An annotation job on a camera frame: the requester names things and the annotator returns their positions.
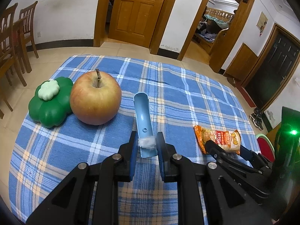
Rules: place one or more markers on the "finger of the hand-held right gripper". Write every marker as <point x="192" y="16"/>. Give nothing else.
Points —
<point x="253" y="157"/>
<point x="225" y="159"/>

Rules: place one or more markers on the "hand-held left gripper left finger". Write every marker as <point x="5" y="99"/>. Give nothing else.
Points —
<point x="133" y="155"/>

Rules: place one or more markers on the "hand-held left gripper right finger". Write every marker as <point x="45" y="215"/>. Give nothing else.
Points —
<point x="159" y="155"/>

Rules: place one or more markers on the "red bucket with green rim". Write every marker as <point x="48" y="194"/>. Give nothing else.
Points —
<point x="266" y="148"/>

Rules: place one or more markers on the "white cotton wad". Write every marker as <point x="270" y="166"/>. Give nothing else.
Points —
<point x="146" y="142"/>

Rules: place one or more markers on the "orange snack packet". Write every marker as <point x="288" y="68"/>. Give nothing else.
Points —
<point x="220" y="138"/>

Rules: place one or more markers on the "light blue plastic piece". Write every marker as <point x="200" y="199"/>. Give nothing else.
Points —
<point x="142" y="112"/>

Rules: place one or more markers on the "black grey sneaker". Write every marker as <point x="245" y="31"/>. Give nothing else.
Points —
<point x="257" y="111"/>
<point x="256" y="121"/>

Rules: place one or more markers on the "blue plaid blanket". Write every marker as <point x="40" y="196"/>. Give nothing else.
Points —
<point x="178" y="98"/>

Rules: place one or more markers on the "red doormat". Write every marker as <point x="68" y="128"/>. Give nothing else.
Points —
<point x="246" y="96"/>

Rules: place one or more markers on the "red yellow apple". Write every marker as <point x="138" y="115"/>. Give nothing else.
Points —
<point x="95" y="98"/>

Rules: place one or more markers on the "brown slipper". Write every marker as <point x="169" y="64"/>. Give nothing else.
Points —
<point x="232" y="81"/>

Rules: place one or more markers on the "dark entrance door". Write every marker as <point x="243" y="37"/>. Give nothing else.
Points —
<point x="274" y="70"/>

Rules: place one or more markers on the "green clover-shaped container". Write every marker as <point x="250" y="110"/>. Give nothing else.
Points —
<point x="50" y="105"/>

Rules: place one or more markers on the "wooden bunk bed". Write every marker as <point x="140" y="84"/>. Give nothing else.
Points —
<point x="218" y="28"/>

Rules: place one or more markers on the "wooden panel door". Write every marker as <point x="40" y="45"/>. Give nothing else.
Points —
<point x="138" y="11"/>

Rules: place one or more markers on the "wooden chair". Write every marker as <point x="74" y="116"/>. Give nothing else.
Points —
<point x="28" y="25"/>
<point x="8" y="42"/>

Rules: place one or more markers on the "low wooden wall panel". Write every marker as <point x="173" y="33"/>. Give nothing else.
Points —
<point x="242" y="62"/>

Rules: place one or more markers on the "wall calendar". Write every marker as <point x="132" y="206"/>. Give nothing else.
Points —
<point x="262" y="20"/>

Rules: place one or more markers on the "white wall socket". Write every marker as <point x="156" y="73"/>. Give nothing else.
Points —
<point x="38" y="34"/>

